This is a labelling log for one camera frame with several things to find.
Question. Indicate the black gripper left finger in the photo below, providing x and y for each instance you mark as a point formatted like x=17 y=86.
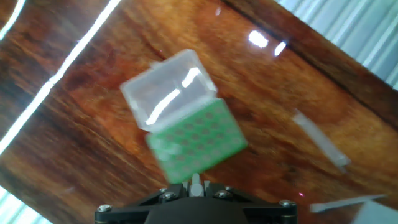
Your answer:
x=161 y=196

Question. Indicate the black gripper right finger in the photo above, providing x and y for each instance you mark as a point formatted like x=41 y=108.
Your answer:
x=230 y=194

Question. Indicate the glossy brown wooden board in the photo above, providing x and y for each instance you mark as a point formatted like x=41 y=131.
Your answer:
x=280 y=77

